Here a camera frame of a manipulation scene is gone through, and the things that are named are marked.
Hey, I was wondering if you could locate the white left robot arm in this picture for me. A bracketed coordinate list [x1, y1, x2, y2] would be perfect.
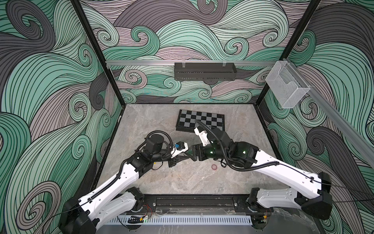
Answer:
[58, 130, 189, 234]

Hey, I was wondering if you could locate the clear plastic wall bin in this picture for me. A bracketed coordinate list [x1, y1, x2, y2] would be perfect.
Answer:
[266, 60, 310, 109]

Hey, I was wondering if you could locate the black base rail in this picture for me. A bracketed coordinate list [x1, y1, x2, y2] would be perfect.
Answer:
[134, 193, 311, 214]

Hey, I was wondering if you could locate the white ventilated front strip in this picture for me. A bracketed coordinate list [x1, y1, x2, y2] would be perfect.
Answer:
[106, 214, 253, 226]

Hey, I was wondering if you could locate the black wall shelf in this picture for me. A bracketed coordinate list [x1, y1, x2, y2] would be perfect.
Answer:
[174, 62, 237, 83]

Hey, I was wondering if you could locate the black white chessboard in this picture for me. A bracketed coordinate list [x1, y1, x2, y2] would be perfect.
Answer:
[176, 109, 226, 133]

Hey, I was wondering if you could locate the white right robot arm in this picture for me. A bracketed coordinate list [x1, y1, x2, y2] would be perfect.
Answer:
[190, 127, 333, 220]

